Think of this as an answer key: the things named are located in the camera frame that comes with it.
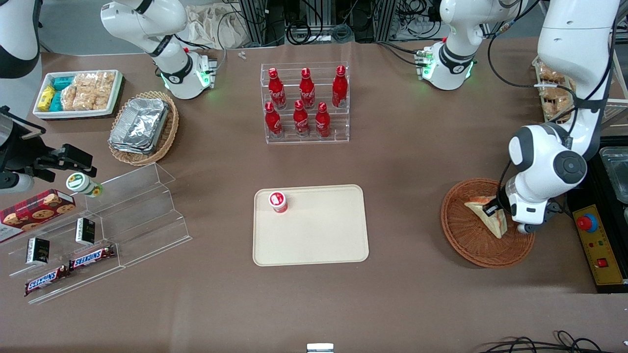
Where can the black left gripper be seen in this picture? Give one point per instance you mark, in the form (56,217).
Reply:
(501,201)

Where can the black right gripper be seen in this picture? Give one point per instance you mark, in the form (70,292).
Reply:
(20,153)

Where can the triangular sandwich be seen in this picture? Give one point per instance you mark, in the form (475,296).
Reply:
(496,225)

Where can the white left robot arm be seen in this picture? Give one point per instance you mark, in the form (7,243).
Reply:
(574,39)

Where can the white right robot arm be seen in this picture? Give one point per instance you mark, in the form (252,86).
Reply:
(147,19)

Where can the brown round wicker basket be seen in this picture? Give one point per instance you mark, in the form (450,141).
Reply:
(461,235)

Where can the white rectangular snack tray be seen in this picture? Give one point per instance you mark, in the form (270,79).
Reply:
(44,113)

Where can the light oval wicker basket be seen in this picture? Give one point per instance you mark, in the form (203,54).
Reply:
(169,132)

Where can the beige plastic tray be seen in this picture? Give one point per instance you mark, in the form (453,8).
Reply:
(319,230)

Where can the green-lidded white cup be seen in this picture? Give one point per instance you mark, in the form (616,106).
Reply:
(81,184)

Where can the red cookie box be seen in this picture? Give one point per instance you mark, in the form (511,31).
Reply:
(34,211)

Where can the teal snack packet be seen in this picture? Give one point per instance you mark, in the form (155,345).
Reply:
(63,83)
(56,102)

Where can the clear rice cracker bag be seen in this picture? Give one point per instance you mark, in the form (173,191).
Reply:
(85,81)
(69,98)
(105,90)
(85,100)

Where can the small black snack box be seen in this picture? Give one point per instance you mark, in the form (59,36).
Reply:
(38,251)
(85,231)

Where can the yellow snack packet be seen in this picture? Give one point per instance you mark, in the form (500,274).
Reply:
(46,98)

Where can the stack of foil trays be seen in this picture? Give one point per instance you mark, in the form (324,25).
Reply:
(140,125)

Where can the clear acrylic step shelf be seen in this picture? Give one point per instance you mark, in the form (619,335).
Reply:
(147,211)

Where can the Snickers chocolate bar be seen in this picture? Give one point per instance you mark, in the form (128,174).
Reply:
(92,257)
(46,280)

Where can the red emergency stop button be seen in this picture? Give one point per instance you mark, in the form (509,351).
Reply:
(587,223)

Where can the yellow black control box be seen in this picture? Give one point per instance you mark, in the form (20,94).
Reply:
(601,250)

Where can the clear bagged pastry snack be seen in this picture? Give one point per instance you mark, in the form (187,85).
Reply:
(550,73)
(557,95)

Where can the metal steel pan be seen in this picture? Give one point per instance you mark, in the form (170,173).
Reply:
(617,171)

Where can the clear acrylic bottle rack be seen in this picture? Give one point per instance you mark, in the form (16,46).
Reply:
(338,127)

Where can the red cola bottle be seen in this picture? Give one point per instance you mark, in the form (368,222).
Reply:
(322,121)
(273,121)
(339,88)
(300,120)
(307,90)
(276,90)

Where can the beige cloth bag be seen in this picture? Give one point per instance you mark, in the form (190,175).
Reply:
(211,27)

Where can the red-lidded yogurt cup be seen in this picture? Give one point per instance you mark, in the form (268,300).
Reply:
(277,201)

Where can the aluminium frame equipment rack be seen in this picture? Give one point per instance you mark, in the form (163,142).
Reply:
(255,19)

